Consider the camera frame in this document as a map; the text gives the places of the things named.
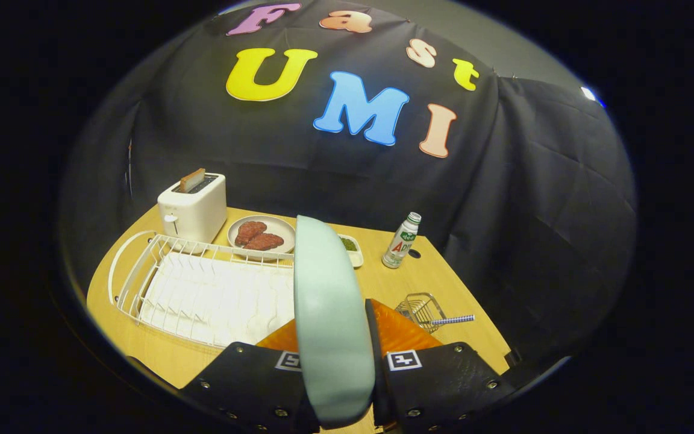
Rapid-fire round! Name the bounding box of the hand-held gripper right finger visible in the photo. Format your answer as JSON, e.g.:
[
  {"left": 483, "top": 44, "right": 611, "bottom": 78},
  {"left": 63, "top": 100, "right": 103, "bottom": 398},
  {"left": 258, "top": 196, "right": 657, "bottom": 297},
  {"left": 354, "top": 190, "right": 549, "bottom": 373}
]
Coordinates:
[{"left": 364, "top": 298, "right": 519, "bottom": 434}]

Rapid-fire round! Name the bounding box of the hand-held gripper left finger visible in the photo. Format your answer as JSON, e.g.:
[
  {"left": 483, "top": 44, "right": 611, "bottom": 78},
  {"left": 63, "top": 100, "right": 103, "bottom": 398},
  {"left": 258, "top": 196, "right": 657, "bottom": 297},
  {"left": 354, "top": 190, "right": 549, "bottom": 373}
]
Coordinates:
[{"left": 178, "top": 318, "right": 320, "bottom": 434}]

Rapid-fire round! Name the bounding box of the spoon with checkered handle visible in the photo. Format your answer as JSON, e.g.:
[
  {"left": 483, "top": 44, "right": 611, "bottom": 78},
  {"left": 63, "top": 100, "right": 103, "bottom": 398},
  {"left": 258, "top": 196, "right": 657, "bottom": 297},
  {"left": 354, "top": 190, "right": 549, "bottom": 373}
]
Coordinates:
[{"left": 428, "top": 314, "right": 476, "bottom": 327}]

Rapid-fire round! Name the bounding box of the white wire dish rack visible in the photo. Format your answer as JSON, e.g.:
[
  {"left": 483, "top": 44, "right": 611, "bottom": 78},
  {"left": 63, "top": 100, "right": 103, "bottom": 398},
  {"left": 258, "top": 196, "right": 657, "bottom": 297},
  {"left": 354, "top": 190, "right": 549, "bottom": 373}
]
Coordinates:
[{"left": 108, "top": 230, "right": 296, "bottom": 350}]

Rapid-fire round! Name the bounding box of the wire basket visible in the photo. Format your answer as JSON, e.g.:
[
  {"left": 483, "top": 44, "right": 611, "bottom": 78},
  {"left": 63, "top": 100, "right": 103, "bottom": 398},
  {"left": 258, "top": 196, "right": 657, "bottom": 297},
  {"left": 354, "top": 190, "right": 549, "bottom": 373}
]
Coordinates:
[{"left": 395, "top": 292, "right": 447, "bottom": 334}]

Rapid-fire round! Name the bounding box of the light green plate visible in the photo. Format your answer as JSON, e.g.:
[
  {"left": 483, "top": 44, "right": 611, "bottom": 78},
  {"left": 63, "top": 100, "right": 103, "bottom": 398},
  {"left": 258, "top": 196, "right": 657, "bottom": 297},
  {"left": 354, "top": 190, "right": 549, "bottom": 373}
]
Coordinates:
[{"left": 293, "top": 215, "right": 377, "bottom": 430}]

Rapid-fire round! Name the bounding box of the beige plate with meat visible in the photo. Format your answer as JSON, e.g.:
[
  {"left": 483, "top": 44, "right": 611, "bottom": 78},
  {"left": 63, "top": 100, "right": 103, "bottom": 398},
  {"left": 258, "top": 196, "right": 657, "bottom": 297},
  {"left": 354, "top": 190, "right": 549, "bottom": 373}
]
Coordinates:
[{"left": 227, "top": 215, "right": 296, "bottom": 261}]

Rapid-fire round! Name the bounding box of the white divided dish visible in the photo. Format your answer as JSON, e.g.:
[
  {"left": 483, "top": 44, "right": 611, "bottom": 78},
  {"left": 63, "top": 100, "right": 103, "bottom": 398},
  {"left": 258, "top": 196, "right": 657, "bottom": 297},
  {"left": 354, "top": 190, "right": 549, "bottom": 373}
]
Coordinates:
[{"left": 338, "top": 234, "right": 364, "bottom": 269}]

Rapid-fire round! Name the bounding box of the red meat piece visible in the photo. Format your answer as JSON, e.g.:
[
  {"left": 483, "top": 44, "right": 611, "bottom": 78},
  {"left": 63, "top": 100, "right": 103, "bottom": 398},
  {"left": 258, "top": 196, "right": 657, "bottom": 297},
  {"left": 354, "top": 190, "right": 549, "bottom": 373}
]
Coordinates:
[
  {"left": 243, "top": 233, "right": 284, "bottom": 251},
  {"left": 234, "top": 221, "right": 267, "bottom": 247}
]

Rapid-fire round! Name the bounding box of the white green drink bottle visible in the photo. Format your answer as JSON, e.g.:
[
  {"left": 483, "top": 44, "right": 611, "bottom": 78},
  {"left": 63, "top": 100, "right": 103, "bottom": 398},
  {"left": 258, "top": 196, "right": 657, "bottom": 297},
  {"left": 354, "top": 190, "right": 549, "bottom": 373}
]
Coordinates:
[{"left": 381, "top": 212, "right": 422, "bottom": 269}]

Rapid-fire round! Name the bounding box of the white toaster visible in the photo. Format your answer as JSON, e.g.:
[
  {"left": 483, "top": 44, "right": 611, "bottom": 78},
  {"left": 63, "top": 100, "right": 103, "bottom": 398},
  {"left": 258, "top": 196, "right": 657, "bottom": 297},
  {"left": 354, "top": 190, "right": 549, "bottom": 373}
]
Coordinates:
[{"left": 157, "top": 172, "right": 228, "bottom": 245}]

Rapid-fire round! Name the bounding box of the toast slice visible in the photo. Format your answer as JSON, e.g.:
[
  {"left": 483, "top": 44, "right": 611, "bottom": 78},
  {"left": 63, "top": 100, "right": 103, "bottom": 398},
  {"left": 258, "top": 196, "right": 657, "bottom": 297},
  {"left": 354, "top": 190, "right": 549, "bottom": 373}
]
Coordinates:
[{"left": 180, "top": 168, "right": 206, "bottom": 193}]

